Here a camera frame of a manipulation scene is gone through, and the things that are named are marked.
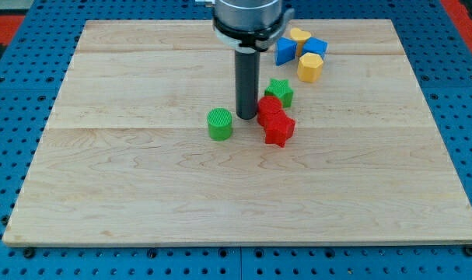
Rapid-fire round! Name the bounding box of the green cylinder block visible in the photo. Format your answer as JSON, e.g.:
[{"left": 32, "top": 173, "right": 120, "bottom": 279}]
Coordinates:
[{"left": 207, "top": 107, "right": 233, "bottom": 141}]

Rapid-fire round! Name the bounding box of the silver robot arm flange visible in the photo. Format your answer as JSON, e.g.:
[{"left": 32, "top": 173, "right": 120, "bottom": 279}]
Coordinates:
[{"left": 212, "top": 0, "right": 295, "bottom": 54}]

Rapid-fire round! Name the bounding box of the light wooden board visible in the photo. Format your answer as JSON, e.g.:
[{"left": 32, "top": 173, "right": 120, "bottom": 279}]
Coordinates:
[{"left": 3, "top": 19, "right": 472, "bottom": 247}]

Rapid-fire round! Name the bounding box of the red star block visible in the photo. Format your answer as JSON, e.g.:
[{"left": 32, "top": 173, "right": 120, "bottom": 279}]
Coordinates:
[{"left": 264, "top": 111, "right": 295, "bottom": 148}]

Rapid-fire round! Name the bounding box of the red cylinder block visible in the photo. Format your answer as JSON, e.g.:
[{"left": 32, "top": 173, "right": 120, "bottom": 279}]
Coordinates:
[{"left": 257, "top": 96, "right": 283, "bottom": 127}]

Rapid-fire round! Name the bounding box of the green star block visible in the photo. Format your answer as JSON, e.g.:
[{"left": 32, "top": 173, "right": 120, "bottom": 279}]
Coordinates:
[{"left": 264, "top": 78, "right": 294, "bottom": 108}]

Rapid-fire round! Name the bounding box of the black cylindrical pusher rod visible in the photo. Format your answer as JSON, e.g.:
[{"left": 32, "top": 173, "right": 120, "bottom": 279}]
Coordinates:
[{"left": 235, "top": 51, "right": 260, "bottom": 120}]

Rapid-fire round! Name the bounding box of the blue triangle block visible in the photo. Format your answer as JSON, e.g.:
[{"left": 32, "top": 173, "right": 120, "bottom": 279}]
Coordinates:
[{"left": 274, "top": 37, "right": 297, "bottom": 66}]

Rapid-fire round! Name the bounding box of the yellow hexagon block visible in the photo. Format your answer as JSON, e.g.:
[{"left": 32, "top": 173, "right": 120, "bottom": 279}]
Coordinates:
[{"left": 297, "top": 53, "right": 323, "bottom": 83}]

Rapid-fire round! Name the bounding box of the yellow heart block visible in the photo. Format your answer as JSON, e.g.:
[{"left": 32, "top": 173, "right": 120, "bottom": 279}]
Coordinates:
[{"left": 289, "top": 27, "right": 312, "bottom": 57}]

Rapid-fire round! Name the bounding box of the blue cube block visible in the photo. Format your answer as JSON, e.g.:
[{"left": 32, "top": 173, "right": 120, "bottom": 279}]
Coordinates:
[{"left": 302, "top": 37, "right": 328, "bottom": 58}]

